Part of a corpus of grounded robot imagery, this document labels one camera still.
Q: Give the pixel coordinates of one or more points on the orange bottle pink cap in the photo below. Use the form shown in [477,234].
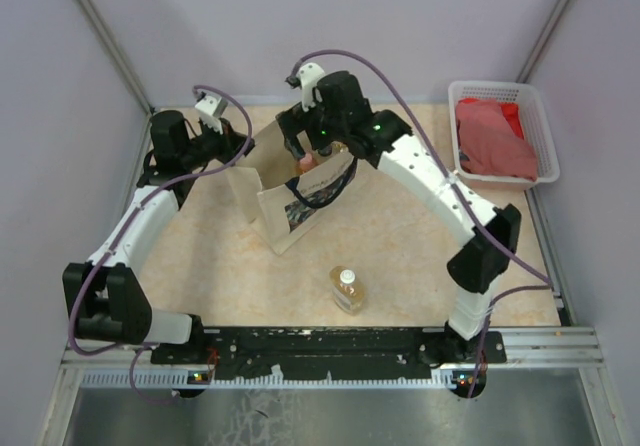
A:
[305,164]

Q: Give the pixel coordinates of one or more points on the red cloth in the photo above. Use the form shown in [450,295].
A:
[510,112]

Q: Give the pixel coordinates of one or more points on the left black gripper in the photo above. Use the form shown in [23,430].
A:
[230,142]

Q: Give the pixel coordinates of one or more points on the yellow bottle white cap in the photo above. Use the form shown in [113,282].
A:
[348,291]

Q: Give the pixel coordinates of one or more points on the pink cloth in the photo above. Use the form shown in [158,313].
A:
[487,144]

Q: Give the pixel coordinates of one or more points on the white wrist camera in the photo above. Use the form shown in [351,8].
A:
[210,110]
[305,78]

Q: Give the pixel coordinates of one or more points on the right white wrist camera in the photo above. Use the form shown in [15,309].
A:
[305,78]

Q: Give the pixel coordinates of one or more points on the amber bottle white cap tall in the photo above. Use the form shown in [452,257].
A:
[339,147]

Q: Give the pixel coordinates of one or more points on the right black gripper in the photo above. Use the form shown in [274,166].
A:
[294,122]

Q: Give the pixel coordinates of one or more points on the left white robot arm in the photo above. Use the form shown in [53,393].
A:
[106,303]

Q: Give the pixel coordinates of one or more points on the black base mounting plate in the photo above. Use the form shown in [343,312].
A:
[356,355]

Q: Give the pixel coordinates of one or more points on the aluminium frame rail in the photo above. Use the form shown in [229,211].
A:
[526,348]

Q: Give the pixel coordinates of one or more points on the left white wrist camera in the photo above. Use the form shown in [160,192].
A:
[210,110]

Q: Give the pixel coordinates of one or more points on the beige canvas tote bag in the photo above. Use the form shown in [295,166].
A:
[278,204]

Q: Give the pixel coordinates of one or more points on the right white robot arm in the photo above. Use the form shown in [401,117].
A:
[487,235]

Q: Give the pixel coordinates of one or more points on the white plastic basket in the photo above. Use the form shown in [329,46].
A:
[534,125]

